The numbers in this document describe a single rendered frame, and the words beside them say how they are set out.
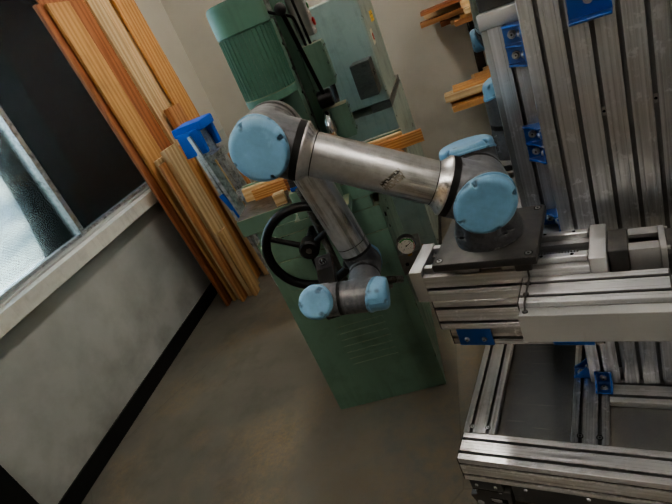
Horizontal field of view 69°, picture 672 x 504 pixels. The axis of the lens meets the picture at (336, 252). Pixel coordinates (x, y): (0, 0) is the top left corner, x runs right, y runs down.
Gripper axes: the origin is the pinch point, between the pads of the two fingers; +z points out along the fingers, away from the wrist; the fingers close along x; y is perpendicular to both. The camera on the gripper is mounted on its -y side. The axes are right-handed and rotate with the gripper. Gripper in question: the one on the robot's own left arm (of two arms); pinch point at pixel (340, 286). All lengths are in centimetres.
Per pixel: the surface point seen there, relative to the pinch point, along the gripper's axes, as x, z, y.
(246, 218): -26.5, 16.3, -31.0
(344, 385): -21, 55, 37
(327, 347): -21, 45, 20
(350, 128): 14, 37, -53
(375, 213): 14.1, 20.9, -19.1
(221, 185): -59, 89, -66
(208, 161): -60, 85, -78
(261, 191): -22, 28, -41
